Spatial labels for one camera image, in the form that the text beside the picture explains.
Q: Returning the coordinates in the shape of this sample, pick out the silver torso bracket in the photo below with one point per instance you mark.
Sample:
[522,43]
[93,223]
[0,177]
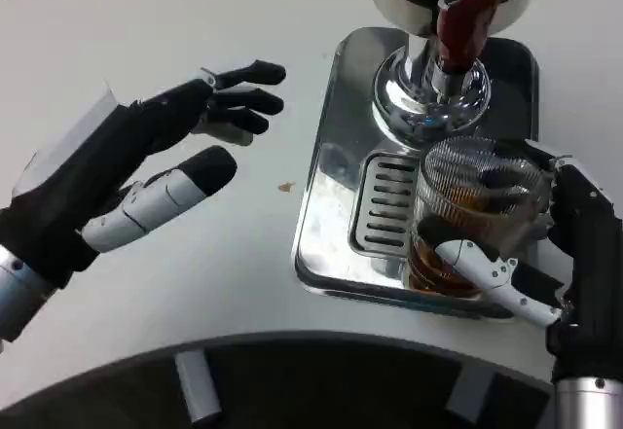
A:
[197,385]

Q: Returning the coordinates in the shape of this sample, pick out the robot right silver forearm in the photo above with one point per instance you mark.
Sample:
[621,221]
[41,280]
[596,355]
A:
[591,402]

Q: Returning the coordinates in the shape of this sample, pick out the robot left silver forearm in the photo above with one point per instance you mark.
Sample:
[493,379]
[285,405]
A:
[19,297]

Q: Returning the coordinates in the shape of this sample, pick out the slotted steel drain grid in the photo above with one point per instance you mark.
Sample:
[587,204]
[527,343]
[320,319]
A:
[384,205]

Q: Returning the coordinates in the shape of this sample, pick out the steel drip tray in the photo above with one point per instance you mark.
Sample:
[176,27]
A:
[331,234]

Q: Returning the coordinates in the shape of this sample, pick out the clear ribbed glass cup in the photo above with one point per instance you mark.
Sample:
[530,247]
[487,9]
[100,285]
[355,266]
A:
[467,210]

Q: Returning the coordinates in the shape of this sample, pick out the black chrome drink dispenser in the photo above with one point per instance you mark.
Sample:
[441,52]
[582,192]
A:
[414,103]

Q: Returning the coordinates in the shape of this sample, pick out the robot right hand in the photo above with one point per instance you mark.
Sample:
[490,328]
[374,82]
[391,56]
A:
[594,263]

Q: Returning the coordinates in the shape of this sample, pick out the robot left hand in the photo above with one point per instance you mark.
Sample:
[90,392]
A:
[97,161]

